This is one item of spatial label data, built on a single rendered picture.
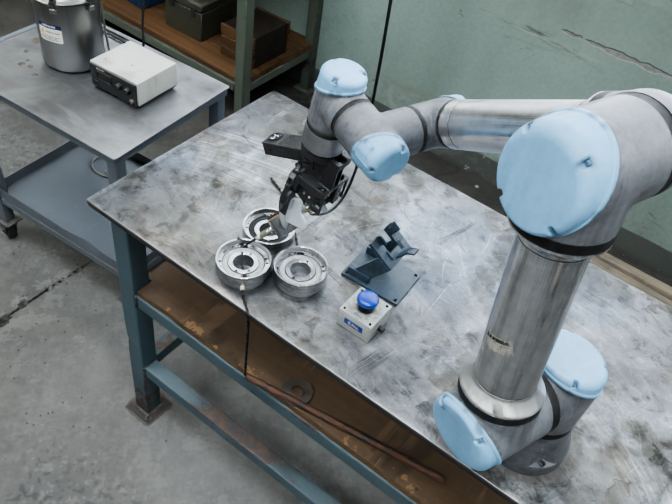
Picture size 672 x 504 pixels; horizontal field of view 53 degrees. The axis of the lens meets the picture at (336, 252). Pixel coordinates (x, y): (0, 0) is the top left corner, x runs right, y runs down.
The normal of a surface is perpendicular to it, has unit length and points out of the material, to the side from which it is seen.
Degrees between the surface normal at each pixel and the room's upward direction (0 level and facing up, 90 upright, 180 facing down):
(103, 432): 0
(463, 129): 86
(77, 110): 0
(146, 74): 0
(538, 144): 83
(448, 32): 90
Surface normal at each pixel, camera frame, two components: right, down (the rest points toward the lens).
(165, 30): 0.13, -0.69
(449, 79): -0.59, 0.52
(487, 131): -0.85, 0.22
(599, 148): 0.32, -0.31
